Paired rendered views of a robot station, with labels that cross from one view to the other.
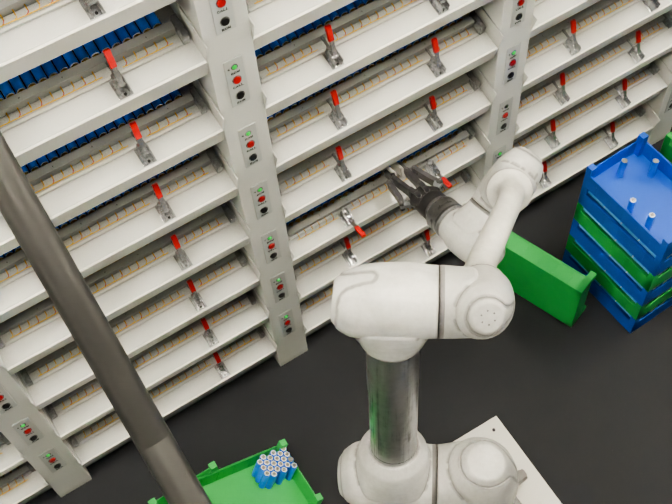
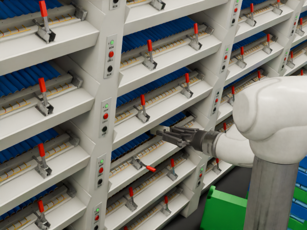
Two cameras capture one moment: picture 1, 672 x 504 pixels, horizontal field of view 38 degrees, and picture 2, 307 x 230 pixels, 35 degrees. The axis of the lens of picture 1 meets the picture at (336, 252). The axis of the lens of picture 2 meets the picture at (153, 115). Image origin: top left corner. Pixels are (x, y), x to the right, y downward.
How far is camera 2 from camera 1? 122 cm
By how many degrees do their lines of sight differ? 35
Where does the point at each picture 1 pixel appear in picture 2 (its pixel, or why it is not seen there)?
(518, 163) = not seen: hidden behind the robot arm
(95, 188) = (7, 53)
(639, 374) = not seen: outside the picture
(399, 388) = (288, 199)
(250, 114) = (116, 24)
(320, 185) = (130, 125)
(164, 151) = (59, 37)
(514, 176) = not seen: hidden behind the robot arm
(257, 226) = (97, 145)
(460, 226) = (235, 138)
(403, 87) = (180, 54)
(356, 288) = (269, 86)
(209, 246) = (61, 162)
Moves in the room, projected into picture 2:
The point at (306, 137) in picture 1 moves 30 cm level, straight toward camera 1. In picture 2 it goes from (132, 73) to (180, 122)
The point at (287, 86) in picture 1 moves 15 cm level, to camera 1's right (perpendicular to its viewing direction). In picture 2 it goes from (134, 15) to (181, 13)
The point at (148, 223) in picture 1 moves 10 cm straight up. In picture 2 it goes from (31, 117) to (31, 80)
